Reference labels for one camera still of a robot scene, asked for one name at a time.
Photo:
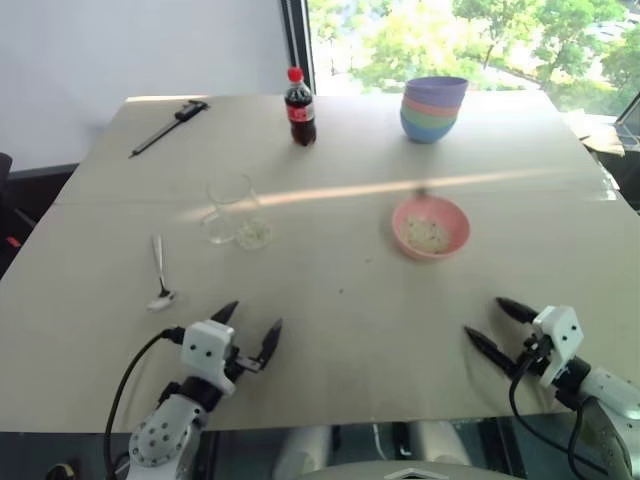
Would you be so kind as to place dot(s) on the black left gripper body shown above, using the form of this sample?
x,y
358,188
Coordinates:
x,y
247,363

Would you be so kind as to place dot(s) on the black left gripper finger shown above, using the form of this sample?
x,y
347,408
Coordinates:
x,y
226,311
271,342

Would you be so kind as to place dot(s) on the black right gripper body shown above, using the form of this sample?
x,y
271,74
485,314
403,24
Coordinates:
x,y
533,356

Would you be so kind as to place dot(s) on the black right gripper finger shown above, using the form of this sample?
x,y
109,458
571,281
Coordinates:
x,y
489,347
517,309

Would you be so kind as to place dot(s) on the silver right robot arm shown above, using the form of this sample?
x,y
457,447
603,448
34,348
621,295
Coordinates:
x,y
607,405

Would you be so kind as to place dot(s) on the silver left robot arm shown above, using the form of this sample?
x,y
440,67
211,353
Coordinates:
x,y
160,435

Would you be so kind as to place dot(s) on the pink bowl with food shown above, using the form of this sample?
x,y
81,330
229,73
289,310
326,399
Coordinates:
x,y
452,220

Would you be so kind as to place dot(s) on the pale speckled food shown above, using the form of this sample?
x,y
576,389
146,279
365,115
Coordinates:
x,y
426,233

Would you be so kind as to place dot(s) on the silver metal spoon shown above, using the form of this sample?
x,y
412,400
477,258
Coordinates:
x,y
161,280

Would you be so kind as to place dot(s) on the clear glass cup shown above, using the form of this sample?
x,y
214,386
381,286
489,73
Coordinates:
x,y
231,210

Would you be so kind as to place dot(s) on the grey rounded robot leg shape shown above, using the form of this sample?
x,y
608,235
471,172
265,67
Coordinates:
x,y
306,447
440,442

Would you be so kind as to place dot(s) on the light grey robot torso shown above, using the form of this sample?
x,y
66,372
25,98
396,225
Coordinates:
x,y
410,472

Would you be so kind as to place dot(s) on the brown cardboard box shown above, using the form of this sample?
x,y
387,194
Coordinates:
x,y
597,131

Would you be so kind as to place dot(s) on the black digital caliper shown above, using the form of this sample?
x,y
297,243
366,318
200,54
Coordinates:
x,y
170,124

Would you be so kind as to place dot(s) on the blue stacked bowl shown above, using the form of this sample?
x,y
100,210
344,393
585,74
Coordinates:
x,y
425,133

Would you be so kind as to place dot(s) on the cola bottle with red cap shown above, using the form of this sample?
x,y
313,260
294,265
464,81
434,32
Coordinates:
x,y
301,115

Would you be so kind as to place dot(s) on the green stacked bowl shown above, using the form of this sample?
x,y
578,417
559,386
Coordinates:
x,y
415,117

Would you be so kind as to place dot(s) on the pink stacked bowl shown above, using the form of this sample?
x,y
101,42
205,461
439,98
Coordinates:
x,y
415,106

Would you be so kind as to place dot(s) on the purple stacked bowl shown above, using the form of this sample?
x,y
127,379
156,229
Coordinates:
x,y
436,91

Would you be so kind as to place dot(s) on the dark office chair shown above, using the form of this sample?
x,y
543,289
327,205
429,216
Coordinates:
x,y
9,200

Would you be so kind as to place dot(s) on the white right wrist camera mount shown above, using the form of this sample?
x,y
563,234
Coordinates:
x,y
559,340

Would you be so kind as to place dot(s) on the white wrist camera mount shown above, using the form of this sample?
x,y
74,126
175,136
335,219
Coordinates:
x,y
206,350
559,340

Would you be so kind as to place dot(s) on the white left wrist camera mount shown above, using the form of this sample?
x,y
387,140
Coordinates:
x,y
206,350

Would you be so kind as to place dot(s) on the black window frame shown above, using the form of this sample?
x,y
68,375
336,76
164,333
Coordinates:
x,y
298,45

